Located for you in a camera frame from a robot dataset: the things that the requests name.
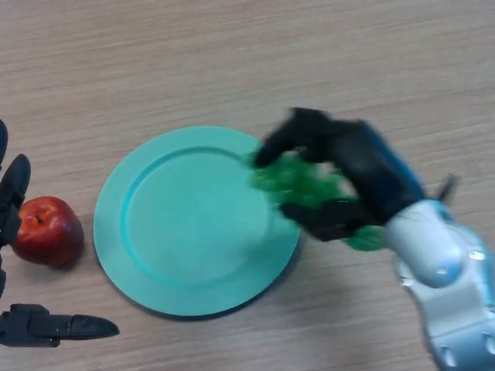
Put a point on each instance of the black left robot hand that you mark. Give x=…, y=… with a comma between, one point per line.
x=35, y=326

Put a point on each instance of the red apple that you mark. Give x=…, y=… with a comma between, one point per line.
x=48, y=232

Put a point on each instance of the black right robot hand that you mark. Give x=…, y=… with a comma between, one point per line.
x=367, y=170

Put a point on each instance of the green round plate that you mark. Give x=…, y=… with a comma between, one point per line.
x=185, y=224

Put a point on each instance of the green grape bunch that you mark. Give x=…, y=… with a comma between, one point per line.
x=305, y=181

